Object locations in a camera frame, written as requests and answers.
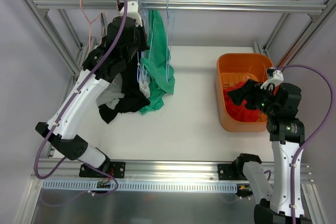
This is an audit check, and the red tank top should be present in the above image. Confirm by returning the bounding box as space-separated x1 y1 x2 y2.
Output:
223 82 266 122

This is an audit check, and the light blue hanger with green top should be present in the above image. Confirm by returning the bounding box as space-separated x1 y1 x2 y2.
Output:
137 0 155 59

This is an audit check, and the green tank top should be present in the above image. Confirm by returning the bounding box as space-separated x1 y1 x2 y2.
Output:
140 10 175 115

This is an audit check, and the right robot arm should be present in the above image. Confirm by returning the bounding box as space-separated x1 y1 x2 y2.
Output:
227 79 312 223

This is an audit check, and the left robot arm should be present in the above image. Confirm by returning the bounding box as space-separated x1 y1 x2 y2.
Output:
35 16 150 177

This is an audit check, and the light blue hanger with white top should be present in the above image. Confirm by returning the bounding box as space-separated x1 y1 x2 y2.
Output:
136 51 146 83

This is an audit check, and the white tank top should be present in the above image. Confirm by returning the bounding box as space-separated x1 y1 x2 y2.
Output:
139 80 151 99

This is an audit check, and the black tank top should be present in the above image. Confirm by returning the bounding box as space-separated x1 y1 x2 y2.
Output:
98 71 150 124

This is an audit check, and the grey tank top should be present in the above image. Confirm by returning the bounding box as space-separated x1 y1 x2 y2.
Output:
96 83 124 110

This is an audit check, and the pink hanger left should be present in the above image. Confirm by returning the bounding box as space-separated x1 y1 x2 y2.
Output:
79 0 106 52

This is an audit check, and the orange plastic basket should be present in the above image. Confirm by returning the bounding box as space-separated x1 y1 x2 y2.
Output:
215 53 273 133

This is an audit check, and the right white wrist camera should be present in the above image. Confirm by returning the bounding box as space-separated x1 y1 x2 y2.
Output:
260 67 284 91

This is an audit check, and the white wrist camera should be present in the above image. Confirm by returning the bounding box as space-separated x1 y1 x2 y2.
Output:
117 1 143 27
260 67 284 91

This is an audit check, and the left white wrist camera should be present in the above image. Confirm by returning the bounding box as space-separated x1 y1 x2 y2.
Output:
117 1 143 27

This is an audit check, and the aluminium hanging rail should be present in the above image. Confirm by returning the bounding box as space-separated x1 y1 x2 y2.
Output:
33 0 327 15

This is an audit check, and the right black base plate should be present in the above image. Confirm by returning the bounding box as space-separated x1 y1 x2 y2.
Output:
217 163 239 180

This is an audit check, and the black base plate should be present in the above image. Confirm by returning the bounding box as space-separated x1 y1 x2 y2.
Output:
217 163 239 180
79 161 126 178

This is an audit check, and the left aluminium frame post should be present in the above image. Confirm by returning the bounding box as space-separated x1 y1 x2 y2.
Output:
21 0 83 76

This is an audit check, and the aluminium frame post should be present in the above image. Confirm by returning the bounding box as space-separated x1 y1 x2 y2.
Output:
252 0 335 66
21 0 83 76

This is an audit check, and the right aluminium frame post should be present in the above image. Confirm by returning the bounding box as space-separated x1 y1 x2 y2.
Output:
252 0 335 66

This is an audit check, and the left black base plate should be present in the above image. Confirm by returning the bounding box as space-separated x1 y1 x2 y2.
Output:
79 161 126 178

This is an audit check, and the front aluminium rail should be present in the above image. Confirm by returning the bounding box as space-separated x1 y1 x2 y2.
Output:
30 158 314 183

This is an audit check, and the white slotted cable duct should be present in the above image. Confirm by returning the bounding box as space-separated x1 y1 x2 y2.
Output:
41 179 237 194

